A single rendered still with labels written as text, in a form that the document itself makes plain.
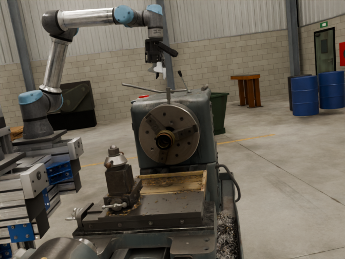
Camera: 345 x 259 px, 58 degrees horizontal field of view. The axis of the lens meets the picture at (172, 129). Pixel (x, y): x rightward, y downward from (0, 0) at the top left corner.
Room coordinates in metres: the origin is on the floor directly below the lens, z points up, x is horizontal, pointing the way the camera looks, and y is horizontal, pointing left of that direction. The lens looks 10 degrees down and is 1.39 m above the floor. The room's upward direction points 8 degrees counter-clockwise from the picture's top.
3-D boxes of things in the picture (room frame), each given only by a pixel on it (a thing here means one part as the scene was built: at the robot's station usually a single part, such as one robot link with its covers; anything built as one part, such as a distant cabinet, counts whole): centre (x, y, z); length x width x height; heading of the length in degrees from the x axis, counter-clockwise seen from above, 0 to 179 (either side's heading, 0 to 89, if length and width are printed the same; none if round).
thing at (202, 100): (2.01, -0.04, 1.06); 0.59 x 0.48 x 0.39; 170
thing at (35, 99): (1.61, 0.69, 1.33); 0.13 x 0.12 x 0.14; 166
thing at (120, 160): (1.01, 0.20, 1.13); 0.08 x 0.08 x 0.03
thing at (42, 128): (1.61, 0.70, 1.21); 0.15 x 0.15 x 0.10
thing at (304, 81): (7.32, -3.22, 0.44); 0.59 x 0.59 x 0.88
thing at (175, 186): (1.34, 0.06, 0.89); 0.36 x 0.30 x 0.04; 80
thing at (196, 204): (0.99, 0.14, 0.95); 0.43 x 0.17 x 0.05; 80
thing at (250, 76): (10.26, -2.56, 0.50); 1.61 x 0.44 x 1.00; 7
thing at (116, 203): (1.03, 0.20, 0.99); 0.20 x 0.10 x 0.05; 170
